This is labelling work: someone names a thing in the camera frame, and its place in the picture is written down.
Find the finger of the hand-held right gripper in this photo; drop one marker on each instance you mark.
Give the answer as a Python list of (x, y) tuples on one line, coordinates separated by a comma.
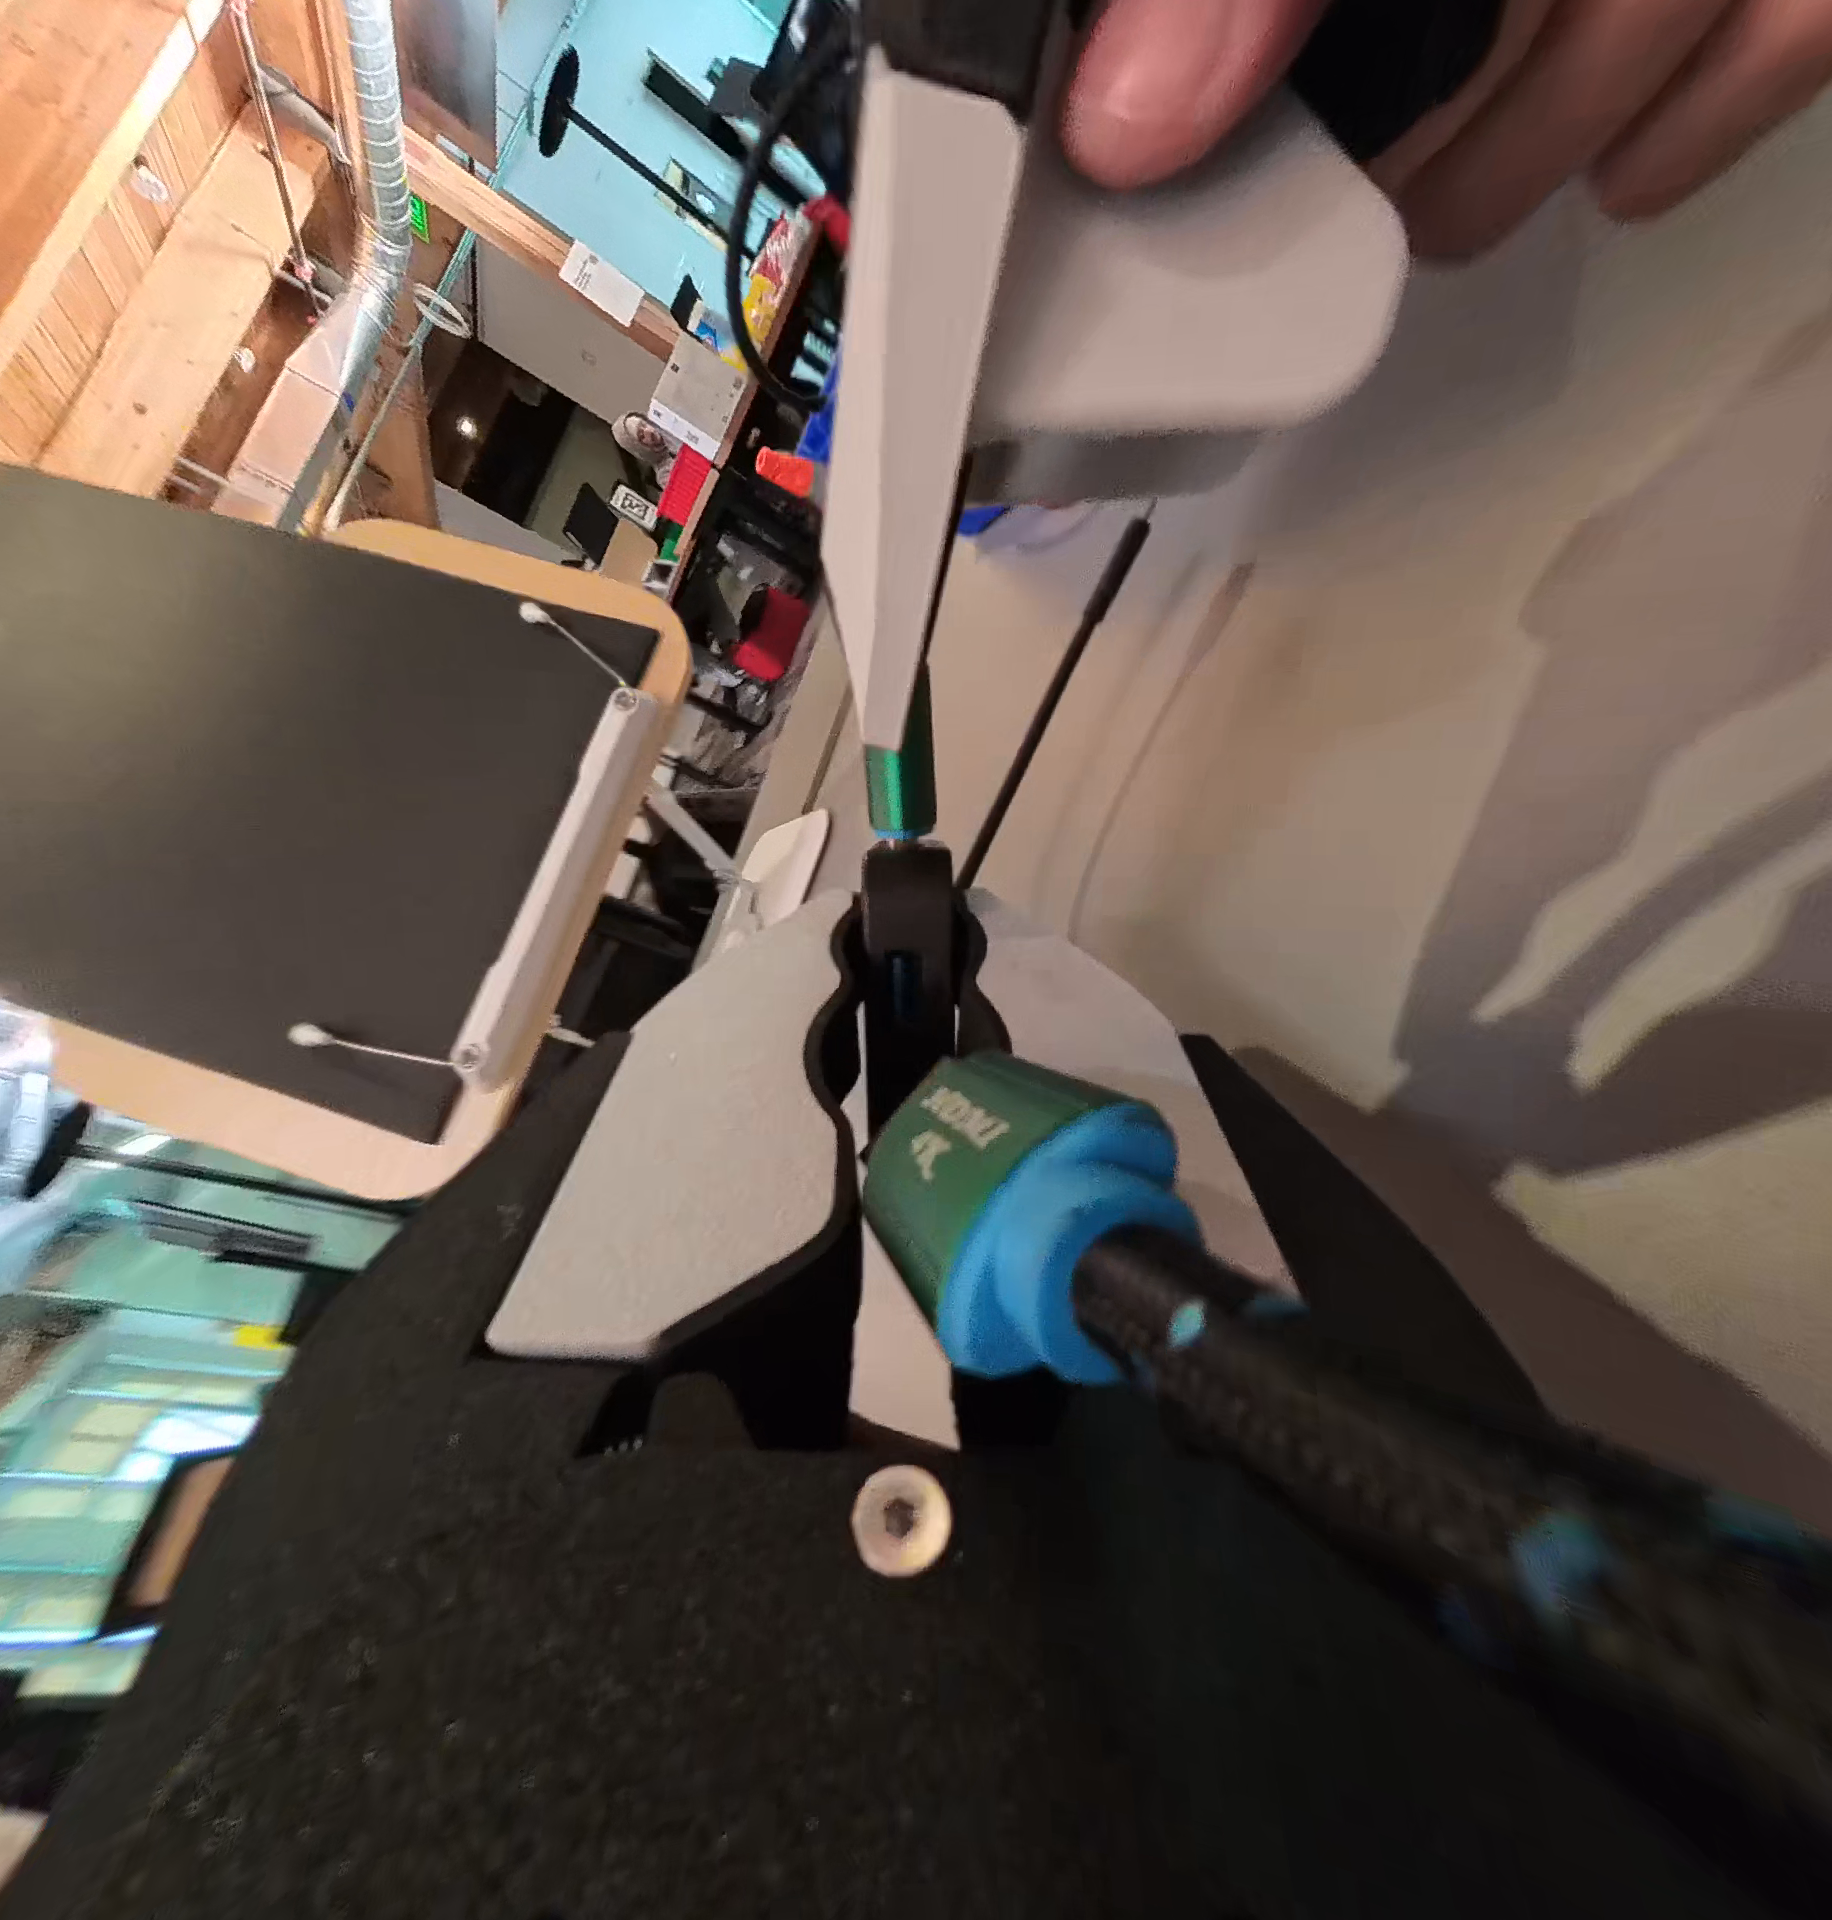
[(1218, 301), (911, 360)]

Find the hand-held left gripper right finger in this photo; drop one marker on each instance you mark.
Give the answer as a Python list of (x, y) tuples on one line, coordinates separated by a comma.
[(1114, 1036)]

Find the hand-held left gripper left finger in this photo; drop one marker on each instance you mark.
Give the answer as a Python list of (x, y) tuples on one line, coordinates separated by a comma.
[(664, 1201)]

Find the red box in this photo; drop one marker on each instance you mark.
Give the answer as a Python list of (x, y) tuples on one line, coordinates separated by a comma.
[(768, 630)]

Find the white panel stand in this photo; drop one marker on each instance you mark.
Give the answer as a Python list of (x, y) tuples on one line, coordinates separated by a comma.
[(559, 870)]

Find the black round disc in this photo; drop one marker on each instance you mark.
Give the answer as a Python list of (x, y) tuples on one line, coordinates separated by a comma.
[(566, 91)]

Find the wooden-framed black panel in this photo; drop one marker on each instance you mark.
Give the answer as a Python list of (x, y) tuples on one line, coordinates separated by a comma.
[(229, 780)]

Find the silver ventilation duct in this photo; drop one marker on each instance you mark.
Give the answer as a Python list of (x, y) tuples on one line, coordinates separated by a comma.
[(378, 210)]

